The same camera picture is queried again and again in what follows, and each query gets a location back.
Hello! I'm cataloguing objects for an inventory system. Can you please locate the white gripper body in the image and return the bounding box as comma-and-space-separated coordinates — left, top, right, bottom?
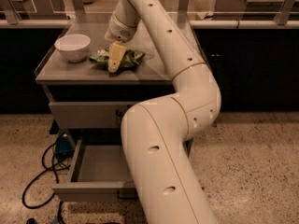
105, 12, 140, 42

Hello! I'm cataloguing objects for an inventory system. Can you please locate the blue power box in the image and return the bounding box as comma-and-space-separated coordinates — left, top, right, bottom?
54, 134, 74, 159

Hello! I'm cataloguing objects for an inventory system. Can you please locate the black floor cable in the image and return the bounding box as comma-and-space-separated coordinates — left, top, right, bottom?
21, 143, 71, 224

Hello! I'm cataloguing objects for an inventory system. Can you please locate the black middle drawer handle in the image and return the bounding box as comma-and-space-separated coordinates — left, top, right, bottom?
117, 188, 138, 201

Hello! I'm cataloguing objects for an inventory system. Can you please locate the grey background cabinet left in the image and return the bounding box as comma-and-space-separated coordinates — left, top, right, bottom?
0, 0, 66, 20

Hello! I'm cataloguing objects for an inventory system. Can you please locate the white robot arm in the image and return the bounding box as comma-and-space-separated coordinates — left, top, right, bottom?
106, 0, 221, 224

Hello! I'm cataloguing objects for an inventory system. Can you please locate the open grey middle drawer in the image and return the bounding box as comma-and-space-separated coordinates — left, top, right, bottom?
51, 137, 194, 203

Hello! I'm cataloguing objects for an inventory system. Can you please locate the green jalapeno chip bag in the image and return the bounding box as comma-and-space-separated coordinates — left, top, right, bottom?
89, 48, 146, 70

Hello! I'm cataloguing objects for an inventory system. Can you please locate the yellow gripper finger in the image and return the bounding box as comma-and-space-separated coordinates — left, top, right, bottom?
108, 41, 126, 73

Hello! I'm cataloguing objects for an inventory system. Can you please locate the white ceramic bowl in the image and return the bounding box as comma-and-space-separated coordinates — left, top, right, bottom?
54, 34, 91, 63

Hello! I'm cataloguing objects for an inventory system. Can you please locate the grey drawer cabinet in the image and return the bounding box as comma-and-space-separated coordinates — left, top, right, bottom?
33, 12, 204, 147

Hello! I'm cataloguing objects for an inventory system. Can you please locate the closed grey upper drawer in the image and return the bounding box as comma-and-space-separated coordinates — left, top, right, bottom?
49, 102, 135, 129

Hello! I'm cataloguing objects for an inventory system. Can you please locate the glass barrier with posts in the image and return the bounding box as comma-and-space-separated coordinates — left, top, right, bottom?
0, 0, 299, 29

